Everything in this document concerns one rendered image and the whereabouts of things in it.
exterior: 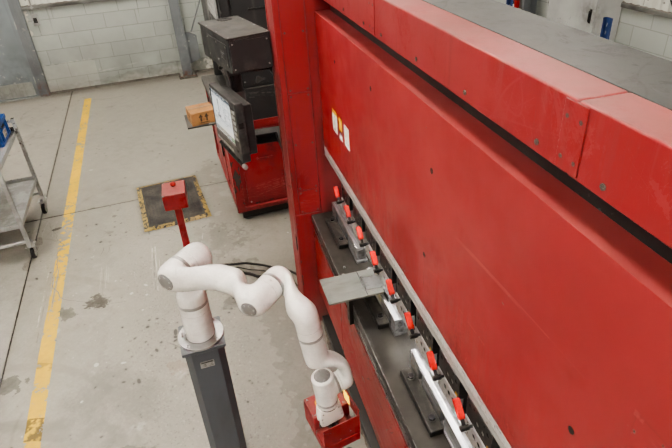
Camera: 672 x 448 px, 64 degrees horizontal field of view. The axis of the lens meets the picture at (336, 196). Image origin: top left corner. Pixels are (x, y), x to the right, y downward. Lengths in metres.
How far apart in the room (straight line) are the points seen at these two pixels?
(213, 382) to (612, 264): 1.86
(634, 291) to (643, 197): 0.17
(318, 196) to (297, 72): 0.77
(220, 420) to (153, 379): 1.11
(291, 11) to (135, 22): 6.42
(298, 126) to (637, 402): 2.31
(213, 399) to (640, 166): 2.09
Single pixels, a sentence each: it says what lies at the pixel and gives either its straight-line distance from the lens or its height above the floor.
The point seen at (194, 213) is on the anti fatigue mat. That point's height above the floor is 0.01.
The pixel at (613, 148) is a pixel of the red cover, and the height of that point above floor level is 2.25.
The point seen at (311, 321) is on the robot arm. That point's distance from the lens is 1.89.
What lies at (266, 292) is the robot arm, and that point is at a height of 1.42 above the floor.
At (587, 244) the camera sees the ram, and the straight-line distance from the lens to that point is 1.06.
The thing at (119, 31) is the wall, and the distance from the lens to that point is 9.14.
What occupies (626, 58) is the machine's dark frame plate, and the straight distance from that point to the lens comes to 1.23.
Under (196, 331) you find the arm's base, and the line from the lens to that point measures 2.33.
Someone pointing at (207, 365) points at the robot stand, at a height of 0.90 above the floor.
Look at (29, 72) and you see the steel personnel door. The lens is 9.37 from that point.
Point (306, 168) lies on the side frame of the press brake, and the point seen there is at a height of 1.19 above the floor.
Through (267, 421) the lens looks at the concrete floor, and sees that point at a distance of 3.34.
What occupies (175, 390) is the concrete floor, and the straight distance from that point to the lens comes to 3.62.
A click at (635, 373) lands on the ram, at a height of 1.90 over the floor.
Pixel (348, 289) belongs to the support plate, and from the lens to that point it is 2.52.
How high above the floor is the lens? 2.64
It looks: 31 degrees down
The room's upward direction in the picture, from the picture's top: 4 degrees counter-clockwise
